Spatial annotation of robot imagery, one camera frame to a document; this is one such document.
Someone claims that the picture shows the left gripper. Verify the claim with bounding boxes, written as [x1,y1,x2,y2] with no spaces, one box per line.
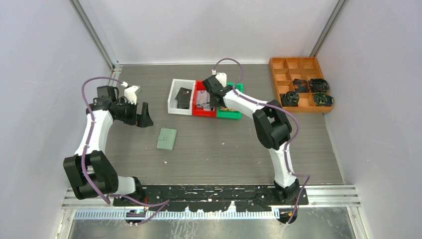
[115,98,153,127]

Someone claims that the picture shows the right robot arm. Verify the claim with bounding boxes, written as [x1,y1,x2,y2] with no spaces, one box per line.
[202,75,300,205]

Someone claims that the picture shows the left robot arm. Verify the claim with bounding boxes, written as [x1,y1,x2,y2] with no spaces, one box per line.
[63,86,153,206]

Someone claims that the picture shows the silver cards in red bin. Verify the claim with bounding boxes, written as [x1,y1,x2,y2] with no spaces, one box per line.
[195,90,213,111]

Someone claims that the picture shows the gold cards in green bin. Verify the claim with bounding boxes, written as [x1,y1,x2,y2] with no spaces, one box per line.
[219,107,236,112]

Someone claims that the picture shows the black card in white bin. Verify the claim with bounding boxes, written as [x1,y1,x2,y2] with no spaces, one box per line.
[175,87,192,109]

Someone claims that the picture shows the red plastic bin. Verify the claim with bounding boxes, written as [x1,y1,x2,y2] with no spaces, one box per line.
[192,81,216,118]

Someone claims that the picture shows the green plastic bin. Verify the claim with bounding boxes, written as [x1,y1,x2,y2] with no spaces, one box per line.
[216,82,244,120]

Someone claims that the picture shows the white plastic bin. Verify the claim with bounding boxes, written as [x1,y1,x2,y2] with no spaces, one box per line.
[167,79,196,116]

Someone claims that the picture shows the orange wooden compartment tray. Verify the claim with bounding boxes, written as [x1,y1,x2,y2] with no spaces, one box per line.
[269,57,334,113]

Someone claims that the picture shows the rolled dark sock lower left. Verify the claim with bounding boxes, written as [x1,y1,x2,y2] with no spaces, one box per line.
[280,91,300,107]

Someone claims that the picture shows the rolled dark sock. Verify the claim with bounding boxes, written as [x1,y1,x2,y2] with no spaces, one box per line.
[293,79,310,93]
[280,91,300,107]
[313,92,334,107]
[309,78,330,93]

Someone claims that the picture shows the rolled dark sock upper left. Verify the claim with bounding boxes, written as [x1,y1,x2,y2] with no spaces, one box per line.
[293,79,310,93]

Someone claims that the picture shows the rolled dark sock upper right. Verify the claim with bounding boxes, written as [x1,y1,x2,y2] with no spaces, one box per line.
[309,78,330,93]

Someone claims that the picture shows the rolled dark sock lower right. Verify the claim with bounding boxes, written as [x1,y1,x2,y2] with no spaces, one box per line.
[313,92,334,107]

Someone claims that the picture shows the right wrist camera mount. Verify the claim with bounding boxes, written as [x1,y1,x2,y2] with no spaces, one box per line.
[215,72,227,87]

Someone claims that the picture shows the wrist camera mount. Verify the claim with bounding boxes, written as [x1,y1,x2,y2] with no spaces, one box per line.
[215,72,227,87]
[124,85,141,105]

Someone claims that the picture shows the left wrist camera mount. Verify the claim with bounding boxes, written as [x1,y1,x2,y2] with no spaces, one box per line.
[124,85,141,105]

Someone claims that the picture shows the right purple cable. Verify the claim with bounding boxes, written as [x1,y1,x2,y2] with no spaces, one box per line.
[213,58,311,226]

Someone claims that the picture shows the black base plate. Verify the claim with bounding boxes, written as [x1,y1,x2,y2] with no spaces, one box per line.
[113,185,309,213]

